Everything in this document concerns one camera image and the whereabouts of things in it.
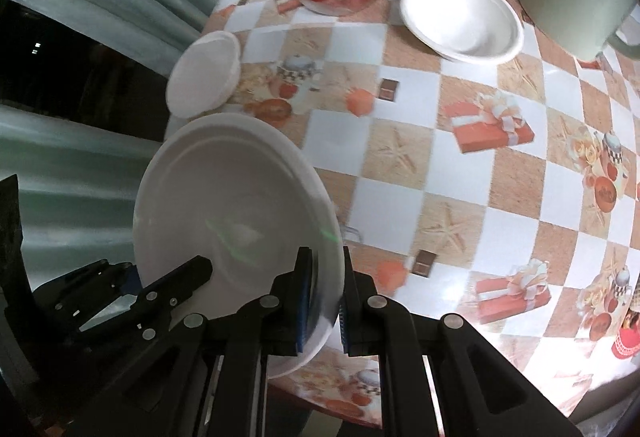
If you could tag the white foam bowl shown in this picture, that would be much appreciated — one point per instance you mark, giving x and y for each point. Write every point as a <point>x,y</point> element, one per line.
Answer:
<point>460,17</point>
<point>215,187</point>
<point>202,72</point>

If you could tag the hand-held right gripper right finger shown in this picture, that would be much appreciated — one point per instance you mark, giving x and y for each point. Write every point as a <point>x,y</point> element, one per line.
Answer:
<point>357,317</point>

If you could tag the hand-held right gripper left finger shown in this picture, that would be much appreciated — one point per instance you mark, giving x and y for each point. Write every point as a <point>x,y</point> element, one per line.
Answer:
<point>299,312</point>

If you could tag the checkered printed tablecloth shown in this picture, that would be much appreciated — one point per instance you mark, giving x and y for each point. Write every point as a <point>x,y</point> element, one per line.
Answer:
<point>400,157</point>

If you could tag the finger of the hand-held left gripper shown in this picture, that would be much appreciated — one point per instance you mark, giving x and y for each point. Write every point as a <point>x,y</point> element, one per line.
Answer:
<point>85,279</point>
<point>175,282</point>

